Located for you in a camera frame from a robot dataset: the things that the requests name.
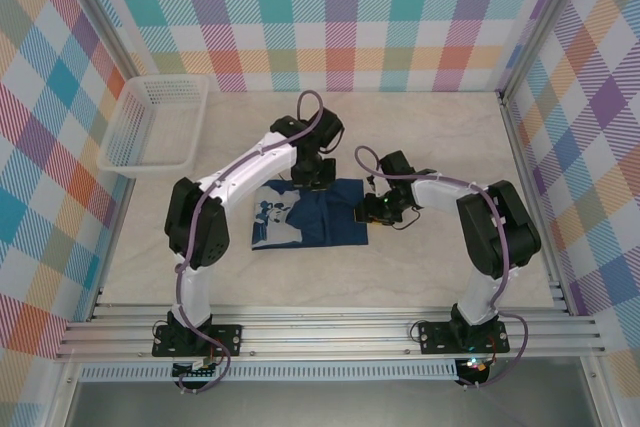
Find dark blue t-shirt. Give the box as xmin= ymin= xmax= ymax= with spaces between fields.
xmin=249 ymin=177 xmax=370 ymax=253

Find white plastic mesh basket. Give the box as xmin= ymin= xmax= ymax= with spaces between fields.
xmin=97 ymin=74 xmax=211 ymax=179

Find circuit board with lit LEDs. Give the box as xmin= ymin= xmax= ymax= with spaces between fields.
xmin=458 ymin=355 xmax=490 ymax=379

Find black circuit board white connector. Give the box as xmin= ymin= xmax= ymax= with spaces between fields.
xmin=171 ymin=359 xmax=220 ymax=384

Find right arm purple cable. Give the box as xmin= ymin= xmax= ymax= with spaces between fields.
xmin=353 ymin=145 xmax=531 ymax=389

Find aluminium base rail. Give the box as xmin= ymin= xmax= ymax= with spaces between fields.
xmin=54 ymin=302 xmax=607 ymax=362

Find aluminium table side rail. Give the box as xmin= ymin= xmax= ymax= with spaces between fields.
xmin=498 ymin=91 xmax=574 ymax=316

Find white slotted cable duct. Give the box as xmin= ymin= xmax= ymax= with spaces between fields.
xmin=78 ymin=360 xmax=460 ymax=383

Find aluminium frame post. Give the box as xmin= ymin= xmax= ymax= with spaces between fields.
xmin=53 ymin=0 xmax=151 ymax=76
xmin=497 ymin=0 xmax=596 ymax=98

